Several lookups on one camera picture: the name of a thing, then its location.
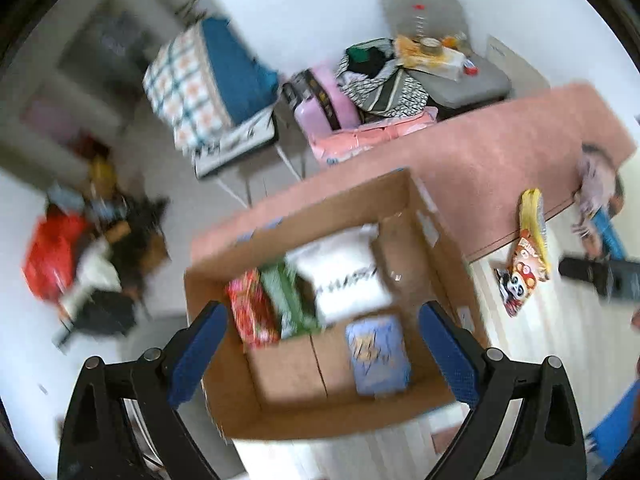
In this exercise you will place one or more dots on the grey cabinet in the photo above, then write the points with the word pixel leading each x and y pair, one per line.
pixel 75 70

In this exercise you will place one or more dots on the red bag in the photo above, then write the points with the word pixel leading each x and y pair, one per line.
pixel 50 255

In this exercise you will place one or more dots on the cardboard box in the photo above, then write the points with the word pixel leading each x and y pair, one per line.
pixel 295 385

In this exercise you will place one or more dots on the black white patterned bag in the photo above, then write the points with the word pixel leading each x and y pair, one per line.
pixel 382 82

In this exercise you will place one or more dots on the checkered storage bag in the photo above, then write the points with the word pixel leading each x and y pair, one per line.
pixel 190 90

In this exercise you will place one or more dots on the pink wrapped bundle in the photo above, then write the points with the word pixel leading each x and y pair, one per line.
pixel 365 137

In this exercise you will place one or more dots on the yellow plastic packet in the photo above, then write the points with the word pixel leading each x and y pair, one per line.
pixel 427 55

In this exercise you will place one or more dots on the white soft packet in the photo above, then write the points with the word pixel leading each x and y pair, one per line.
pixel 345 280

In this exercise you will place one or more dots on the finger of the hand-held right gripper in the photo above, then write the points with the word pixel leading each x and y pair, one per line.
pixel 600 277

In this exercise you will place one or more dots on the grey padded chair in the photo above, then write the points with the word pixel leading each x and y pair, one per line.
pixel 440 15

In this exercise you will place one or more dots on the light blue printed packet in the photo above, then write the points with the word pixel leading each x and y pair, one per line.
pixel 377 355

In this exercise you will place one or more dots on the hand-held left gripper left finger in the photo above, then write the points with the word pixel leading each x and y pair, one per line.
pixel 199 352

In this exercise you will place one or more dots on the folding stand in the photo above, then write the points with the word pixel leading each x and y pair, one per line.
pixel 235 147

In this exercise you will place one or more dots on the pink suitcase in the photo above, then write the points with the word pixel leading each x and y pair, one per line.
pixel 325 100

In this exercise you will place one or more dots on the grey plush doll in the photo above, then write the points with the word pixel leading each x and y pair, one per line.
pixel 595 180

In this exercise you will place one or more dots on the yellow snack packet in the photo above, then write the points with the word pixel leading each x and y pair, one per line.
pixel 533 220

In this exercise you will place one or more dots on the green packet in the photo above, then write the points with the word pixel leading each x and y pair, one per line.
pixel 287 292

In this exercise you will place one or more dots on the red patterned packet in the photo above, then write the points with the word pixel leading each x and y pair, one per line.
pixel 252 312

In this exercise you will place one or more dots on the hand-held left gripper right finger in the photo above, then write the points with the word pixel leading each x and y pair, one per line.
pixel 449 352

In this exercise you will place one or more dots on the panda print snack packet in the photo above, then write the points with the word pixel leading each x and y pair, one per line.
pixel 517 280

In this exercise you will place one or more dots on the pink blanket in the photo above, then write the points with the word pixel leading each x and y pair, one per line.
pixel 500 150

